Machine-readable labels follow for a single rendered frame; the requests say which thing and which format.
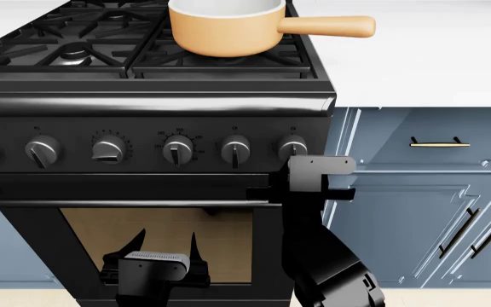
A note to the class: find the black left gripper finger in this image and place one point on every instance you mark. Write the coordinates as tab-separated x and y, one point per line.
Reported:
195	249
136	243

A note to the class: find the silver stove knob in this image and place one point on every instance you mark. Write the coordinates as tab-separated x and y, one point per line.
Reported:
235	148
292	147
43	148

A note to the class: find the black gas range stove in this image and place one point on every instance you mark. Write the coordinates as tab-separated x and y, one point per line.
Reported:
143	104

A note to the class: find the steel gas burner head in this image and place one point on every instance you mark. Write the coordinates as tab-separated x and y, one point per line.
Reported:
75	52
117	15

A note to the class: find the silver numbered timer knob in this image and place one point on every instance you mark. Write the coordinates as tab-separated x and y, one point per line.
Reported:
109	148

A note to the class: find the black oven door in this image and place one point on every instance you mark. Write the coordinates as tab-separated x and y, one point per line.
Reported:
36	243

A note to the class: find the silver oven temperature knob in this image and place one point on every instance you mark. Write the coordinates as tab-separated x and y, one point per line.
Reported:
178	148

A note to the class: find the blue cabinet panel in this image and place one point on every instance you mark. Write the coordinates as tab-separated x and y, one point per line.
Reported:
2	249

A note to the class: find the blue cabinet drawer front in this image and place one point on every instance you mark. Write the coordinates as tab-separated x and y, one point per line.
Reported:
399	124

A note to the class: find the black cast iron grate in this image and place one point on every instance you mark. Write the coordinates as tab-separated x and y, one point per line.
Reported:
36	48
220	65

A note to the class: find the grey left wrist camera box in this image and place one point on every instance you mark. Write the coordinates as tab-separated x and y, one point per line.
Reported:
151	267

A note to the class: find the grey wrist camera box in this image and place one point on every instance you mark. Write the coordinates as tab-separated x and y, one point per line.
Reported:
309	174
151	267

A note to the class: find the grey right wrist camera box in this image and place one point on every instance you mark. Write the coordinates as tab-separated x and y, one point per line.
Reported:
309	174

